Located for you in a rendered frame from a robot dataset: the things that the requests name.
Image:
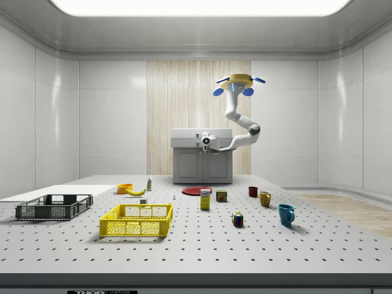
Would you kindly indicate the white drawer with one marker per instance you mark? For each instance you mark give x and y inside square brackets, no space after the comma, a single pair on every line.
[183,143]

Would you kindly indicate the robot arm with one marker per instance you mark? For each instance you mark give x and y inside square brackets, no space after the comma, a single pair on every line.
[231,104]

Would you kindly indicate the white cabinet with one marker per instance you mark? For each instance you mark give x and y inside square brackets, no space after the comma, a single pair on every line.
[186,165]

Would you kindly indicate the red plate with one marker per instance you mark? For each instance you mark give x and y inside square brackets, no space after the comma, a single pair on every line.
[193,191]

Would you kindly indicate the yellow white box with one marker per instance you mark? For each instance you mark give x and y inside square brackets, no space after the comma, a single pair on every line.
[205,200]

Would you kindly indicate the flat-sided can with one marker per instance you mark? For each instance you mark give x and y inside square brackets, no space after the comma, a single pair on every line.
[221,196]

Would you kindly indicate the small white bottle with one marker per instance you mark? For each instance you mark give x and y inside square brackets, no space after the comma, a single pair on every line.
[149,184]

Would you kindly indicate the red mug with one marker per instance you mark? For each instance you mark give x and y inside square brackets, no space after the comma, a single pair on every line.
[252,192]

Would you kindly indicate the banana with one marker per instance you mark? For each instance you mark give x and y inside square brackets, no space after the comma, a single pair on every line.
[136,193]

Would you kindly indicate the grey cube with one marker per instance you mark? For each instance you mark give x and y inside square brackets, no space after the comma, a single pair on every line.
[143,201]

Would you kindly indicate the drone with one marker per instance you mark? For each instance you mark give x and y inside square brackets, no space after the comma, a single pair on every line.
[237,78]

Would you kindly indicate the puzzle cube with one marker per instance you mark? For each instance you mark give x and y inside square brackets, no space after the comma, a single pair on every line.
[237,220]

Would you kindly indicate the yellow bowl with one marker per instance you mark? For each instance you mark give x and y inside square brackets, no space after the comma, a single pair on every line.
[122,189]

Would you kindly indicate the yellow mug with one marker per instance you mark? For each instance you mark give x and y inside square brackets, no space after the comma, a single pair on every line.
[264,199]

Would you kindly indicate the yellow basket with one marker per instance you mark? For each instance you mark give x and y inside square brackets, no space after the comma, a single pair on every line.
[134,228]

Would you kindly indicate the blue mug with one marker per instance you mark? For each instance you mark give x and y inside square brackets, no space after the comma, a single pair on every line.
[284,216]

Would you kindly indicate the dark grey basket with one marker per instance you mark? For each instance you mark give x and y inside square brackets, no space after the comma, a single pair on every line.
[43,212]

